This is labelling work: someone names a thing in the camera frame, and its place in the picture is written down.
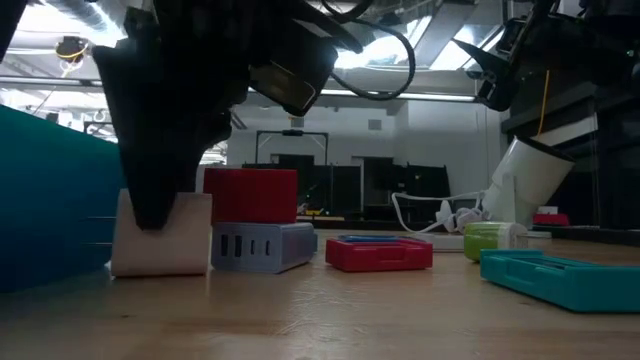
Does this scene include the blue card case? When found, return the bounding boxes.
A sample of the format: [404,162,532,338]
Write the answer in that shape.
[335,233,402,244]

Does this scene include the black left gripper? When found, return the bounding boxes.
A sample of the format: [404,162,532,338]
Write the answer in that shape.
[91,0,364,231]

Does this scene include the red card case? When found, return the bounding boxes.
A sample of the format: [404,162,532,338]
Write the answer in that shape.
[324,237,435,274]

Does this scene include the long ceiling light bar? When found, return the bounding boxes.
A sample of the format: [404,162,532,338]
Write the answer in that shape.
[0,74,485,104]

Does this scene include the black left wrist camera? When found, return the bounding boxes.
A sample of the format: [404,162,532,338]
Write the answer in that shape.
[248,27,339,118]

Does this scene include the yellow ceiling cord reel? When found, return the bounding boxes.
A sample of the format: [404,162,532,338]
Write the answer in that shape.
[53,34,91,64]

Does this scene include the black background cabinets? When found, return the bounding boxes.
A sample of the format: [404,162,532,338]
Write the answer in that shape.
[242,153,452,224]

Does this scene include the green and white plug charger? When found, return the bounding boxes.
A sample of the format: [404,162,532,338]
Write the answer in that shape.
[462,221,530,263]

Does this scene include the teal card case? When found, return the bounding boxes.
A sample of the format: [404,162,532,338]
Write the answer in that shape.
[479,248,640,315]

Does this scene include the teal tray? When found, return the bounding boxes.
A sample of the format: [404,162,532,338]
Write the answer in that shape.
[0,103,127,295]

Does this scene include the red background box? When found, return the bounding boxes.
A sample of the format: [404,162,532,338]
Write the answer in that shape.
[531,212,571,227]

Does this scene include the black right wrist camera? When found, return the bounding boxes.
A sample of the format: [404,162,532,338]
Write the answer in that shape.
[499,17,529,55]

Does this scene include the pink plug charger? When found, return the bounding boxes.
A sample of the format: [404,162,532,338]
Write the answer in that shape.
[110,188,214,279]

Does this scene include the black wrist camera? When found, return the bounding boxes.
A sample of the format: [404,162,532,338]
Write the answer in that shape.
[248,27,339,118]
[499,17,529,55]

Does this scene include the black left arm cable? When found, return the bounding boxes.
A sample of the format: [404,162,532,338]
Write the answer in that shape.
[319,0,418,102]

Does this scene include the white card case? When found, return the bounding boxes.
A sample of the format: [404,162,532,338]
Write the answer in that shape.
[410,231,467,253]

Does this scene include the white lamp cable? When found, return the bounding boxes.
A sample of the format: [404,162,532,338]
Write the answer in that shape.
[390,190,490,235]

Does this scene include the red plug charger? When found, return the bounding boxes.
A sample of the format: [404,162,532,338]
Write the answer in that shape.
[202,167,300,225]

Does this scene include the black gantry frame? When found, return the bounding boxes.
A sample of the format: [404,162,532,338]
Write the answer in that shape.
[254,129,330,166]

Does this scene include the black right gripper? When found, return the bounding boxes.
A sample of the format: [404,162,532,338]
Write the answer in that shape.
[451,9,534,113]

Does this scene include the yellow cable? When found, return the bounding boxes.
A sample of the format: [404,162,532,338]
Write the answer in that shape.
[537,69,550,137]

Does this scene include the lavender grey USB charger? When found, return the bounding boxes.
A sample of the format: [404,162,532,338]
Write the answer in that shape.
[210,221,317,275]

